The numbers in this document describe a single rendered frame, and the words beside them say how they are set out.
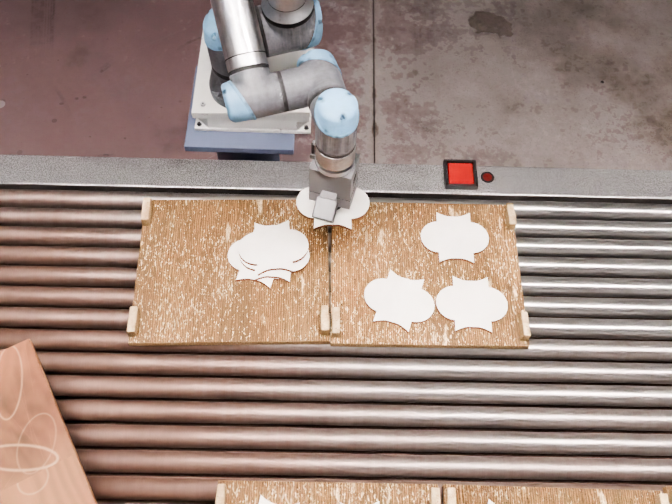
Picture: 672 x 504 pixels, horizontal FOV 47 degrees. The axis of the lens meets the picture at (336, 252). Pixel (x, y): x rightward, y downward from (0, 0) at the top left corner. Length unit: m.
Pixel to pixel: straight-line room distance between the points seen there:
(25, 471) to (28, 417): 0.10
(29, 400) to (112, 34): 2.26
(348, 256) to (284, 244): 0.14
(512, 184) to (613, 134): 1.47
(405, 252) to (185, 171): 0.55
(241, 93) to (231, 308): 0.47
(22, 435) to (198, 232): 0.56
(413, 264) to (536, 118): 1.66
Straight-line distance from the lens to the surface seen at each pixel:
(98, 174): 1.90
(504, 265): 1.73
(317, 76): 1.42
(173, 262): 1.71
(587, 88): 3.44
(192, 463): 1.55
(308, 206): 1.59
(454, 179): 1.84
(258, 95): 1.42
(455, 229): 1.74
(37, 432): 1.50
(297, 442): 1.55
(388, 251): 1.70
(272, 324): 1.62
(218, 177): 1.84
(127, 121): 3.20
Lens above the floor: 2.40
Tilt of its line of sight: 60 degrees down
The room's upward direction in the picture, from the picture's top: 3 degrees clockwise
